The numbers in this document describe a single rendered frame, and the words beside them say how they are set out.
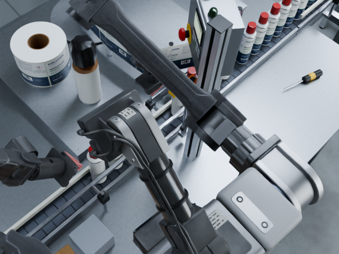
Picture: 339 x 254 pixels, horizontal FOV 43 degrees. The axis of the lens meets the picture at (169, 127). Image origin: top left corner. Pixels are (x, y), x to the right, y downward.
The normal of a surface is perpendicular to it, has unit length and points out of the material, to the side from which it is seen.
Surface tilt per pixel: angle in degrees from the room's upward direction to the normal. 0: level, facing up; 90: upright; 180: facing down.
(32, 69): 90
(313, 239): 0
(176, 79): 46
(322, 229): 0
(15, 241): 56
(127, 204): 0
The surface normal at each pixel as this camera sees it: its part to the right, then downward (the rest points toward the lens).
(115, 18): 0.15, 0.26
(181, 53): 0.29, 0.83
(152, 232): 0.06, -0.52
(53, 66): 0.56, 0.72
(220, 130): -0.32, -0.20
